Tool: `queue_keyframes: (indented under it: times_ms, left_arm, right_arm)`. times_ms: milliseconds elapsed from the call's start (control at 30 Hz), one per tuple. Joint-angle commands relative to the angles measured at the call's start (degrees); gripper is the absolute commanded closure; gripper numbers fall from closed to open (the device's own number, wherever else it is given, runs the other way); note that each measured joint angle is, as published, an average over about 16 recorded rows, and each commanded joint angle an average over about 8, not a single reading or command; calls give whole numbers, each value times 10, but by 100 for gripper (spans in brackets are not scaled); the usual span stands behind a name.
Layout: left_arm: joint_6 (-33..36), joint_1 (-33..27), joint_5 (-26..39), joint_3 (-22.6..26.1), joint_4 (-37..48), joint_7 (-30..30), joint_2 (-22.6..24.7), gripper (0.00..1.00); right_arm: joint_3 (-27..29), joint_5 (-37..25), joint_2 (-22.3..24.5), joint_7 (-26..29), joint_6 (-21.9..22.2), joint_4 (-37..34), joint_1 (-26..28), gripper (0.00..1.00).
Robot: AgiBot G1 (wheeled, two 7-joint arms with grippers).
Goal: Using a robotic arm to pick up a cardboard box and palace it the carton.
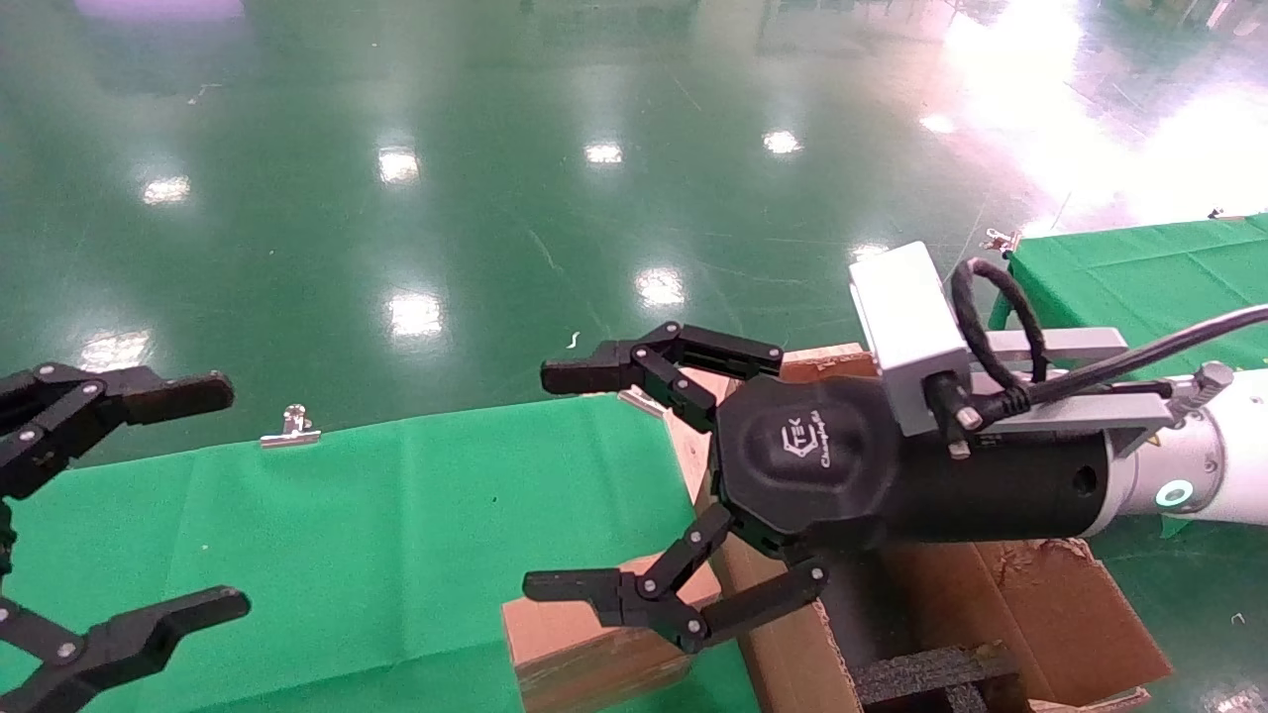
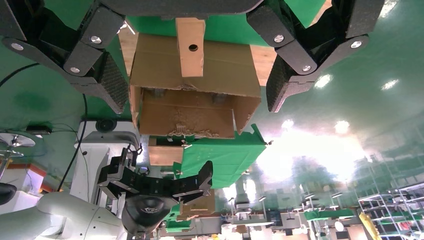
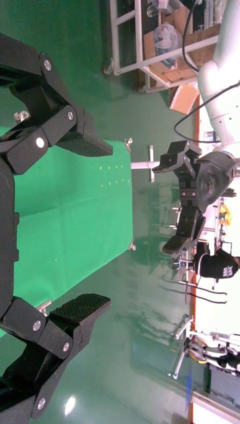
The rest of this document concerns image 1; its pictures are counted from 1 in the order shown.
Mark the large open cardboard carton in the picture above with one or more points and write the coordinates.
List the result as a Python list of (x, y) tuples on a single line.
[(1070, 614)]

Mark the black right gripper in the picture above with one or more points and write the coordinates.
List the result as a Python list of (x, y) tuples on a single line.
[(822, 465)]

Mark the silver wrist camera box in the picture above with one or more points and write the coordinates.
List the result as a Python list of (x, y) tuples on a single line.
[(906, 317)]

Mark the green tablecloth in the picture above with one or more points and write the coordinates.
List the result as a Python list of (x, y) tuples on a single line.
[(1139, 277), (396, 545)]

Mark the black foam insert block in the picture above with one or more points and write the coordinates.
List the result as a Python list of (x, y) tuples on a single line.
[(921, 678)]

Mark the small cardboard box with hole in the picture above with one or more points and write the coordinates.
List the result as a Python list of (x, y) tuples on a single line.
[(550, 639)]

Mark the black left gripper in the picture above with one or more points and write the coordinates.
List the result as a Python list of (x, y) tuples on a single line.
[(5, 540)]

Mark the silver camera mounting bracket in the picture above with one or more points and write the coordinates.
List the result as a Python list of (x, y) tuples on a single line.
[(1090, 414)]

